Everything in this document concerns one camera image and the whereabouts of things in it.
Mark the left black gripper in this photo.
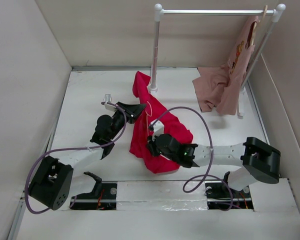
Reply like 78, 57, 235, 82
108, 102, 146, 141

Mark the pink wire hanger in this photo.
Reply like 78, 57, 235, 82
145, 101, 153, 126

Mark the red t shirt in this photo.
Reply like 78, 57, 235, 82
128, 70, 194, 175

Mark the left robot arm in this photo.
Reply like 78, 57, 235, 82
24, 102, 146, 215

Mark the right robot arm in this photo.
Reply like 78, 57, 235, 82
146, 134, 281, 197

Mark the pink shirt on floor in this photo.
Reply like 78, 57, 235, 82
192, 65, 229, 113

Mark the hanging pink printed shirt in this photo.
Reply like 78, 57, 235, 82
216, 16, 259, 115

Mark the wooden hanger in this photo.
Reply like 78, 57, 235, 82
249, 4, 268, 46

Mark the white clothes rack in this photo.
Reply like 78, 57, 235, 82
148, 3, 286, 118

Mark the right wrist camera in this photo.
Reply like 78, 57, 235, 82
148, 119, 165, 142

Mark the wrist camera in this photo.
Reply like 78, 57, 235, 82
101, 94, 117, 112
148, 119, 165, 142

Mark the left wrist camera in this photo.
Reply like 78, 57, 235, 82
101, 94, 117, 112

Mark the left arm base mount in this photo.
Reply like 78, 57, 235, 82
69, 171, 118, 211

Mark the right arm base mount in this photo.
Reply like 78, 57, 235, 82
204, 180, 254, 211

